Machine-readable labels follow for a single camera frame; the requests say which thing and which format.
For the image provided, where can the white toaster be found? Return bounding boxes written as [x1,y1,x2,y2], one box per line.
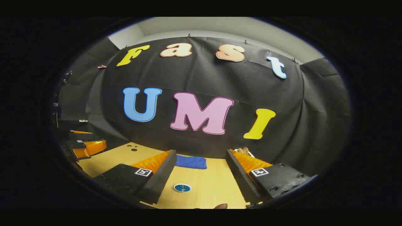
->
[234,149,255,158]

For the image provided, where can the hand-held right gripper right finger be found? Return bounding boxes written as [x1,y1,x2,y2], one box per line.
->
[225,149,318,207]

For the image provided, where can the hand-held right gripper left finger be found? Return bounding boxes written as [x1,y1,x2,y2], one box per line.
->
[94,150,177,205]

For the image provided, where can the blue folded towel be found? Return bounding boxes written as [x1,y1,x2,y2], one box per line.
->
[175,154,207,170]

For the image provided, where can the black backdrop cloth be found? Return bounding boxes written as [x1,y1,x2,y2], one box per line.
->
[58,36,351,176]

